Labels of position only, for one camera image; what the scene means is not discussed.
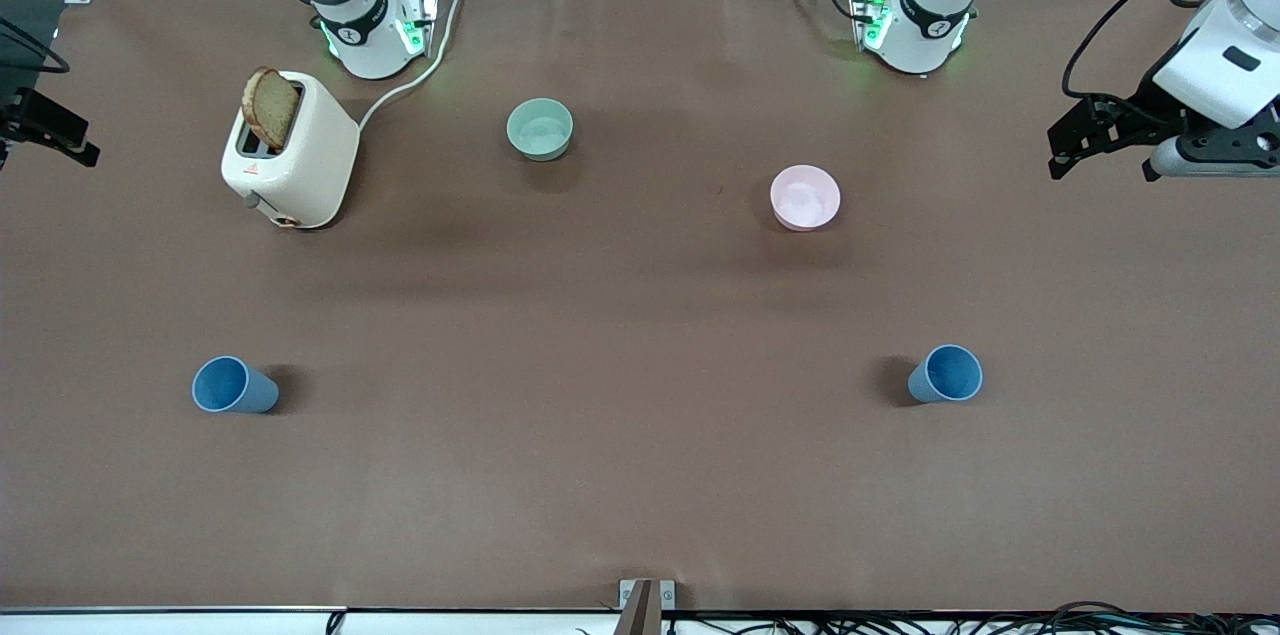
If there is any pink bowl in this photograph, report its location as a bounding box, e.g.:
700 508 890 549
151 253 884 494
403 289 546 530
769 164 842 233

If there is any blue plastic cup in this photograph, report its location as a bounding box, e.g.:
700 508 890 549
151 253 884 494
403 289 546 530
907 344 985 406
191 356 282 415

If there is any brown table cover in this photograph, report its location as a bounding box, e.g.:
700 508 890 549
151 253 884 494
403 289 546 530
0 0 1280 613

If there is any metal camera stand bracket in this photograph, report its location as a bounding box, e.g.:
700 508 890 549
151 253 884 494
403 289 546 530
617 578 677 635

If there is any mint green bowl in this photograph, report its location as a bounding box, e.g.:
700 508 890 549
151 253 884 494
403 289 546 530
505 97 576 163

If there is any brown bread slice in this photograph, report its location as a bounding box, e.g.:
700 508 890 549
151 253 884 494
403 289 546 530
242 66 302 153

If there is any black cable bundle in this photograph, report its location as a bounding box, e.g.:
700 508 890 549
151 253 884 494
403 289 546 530
660 600 1280 635

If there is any cream white toaster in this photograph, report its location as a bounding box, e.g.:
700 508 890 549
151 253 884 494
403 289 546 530
220 70 361 231

